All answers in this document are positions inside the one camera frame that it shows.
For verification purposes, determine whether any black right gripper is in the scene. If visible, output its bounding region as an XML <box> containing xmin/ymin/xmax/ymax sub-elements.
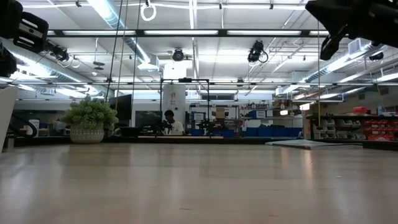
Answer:
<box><xmin>305</xmin><ymin>0</ymin><xmax>398</xmax><ymax>61</ymax></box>

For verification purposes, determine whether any white hanging cable loop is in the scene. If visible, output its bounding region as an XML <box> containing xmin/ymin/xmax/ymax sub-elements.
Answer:
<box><xmin>140</xmin><ymin>2</ymin><xmax>157</xmax><ymax>22</ymax></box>

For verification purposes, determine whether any white column with signs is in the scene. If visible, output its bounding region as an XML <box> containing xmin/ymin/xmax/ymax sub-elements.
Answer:
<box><xmin>162</xmin><ymin>84</ymin><xmax>187</xmax><ymax>124</ymax></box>

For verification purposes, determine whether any black background rig frame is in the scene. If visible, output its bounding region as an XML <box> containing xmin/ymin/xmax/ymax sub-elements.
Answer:
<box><xmin>159</xmin><ymin>77</ymin><xmax>211</xmax><ymax>131</ymax></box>

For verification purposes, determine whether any black ceiling-mounted camera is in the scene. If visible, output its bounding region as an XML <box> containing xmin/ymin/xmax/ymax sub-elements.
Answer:
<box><xmin>45</xmin><ymin>39</ymin><xmax>81</xmax><ymax>69</ymax></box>
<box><xmin>172</xmin><ymin>48</ymin><xmax>186</xmax><ymax>62</ymax></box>
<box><xmin>247</xmin><ymin>39</ymin><xmax>269</xmax><ymax>64</ymax></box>

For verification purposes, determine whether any green plant in woven pot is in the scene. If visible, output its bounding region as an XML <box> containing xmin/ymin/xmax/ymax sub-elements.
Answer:
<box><xmin>61</xmin><ymin>95</ymin><xmax>119</xmax><ymax>144</ymax></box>

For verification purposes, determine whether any shelf with red bins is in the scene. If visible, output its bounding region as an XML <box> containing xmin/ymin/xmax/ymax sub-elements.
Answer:
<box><xmin>306</xmin><ymin>105</ymin><xmax>398</xmax><ymax>142</ymax></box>

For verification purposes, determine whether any thin vertical pole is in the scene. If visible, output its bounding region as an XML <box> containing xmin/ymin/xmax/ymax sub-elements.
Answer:
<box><xmin>316</xmin><ymin>18</ymin><xmax>321</xmax><ymax>134</ymax></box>

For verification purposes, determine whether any black monitor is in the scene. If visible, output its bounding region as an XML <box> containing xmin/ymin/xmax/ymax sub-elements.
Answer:
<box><xmin>108</xmin><ymin>94</ymin><xmax>133</xmax><ymax>128</ymax></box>

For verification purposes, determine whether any black hanging cable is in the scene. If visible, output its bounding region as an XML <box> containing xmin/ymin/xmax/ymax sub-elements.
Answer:
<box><xmin>104</xmin><ymin>0</ymin><xmax>124</xmax><ymax>102</ymax></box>

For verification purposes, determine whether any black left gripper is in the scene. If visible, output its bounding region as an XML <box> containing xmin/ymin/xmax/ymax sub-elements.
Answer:
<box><xmin>0</xmin><ymin>0</ymin><xmax>49</xmax><ymax>78</ymax></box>

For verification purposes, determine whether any black overhead light bar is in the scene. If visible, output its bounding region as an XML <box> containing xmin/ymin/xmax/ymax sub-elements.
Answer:
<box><xmin>46</xmin><ymin>29</ymin><xmax>330</xmax><ymax>39</ymax></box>

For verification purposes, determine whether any person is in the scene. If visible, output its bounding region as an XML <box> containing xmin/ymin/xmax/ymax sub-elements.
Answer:
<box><xmin>163</xmin><ymin>109</ymin><xmax>185</xmax><ymax>136</ymax></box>

